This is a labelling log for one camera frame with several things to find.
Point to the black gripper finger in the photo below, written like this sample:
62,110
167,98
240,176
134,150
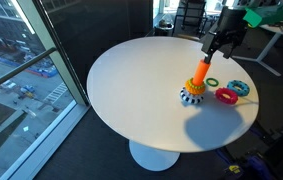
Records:
230,50
209,55

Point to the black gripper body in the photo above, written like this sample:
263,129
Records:
231,25

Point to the orange plastic stacking pole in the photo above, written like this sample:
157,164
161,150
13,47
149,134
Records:
201,71

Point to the grey chair with yellow seat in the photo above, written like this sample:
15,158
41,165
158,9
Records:
189,36

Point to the black rolling cart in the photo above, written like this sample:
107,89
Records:
191,13

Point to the small black round bin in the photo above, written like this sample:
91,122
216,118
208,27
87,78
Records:
163,30

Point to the yellow black tag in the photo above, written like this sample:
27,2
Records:
235,169

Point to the blue clamp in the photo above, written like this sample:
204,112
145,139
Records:
259,166

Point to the black robot stand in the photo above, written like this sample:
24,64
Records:
281,160

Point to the grey window handrail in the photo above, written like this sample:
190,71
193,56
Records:
17,69

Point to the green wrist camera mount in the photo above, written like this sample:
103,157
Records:
267,16

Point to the white table pedestal base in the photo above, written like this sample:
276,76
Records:
154,160

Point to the grey window frame post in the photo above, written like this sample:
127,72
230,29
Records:
59,63

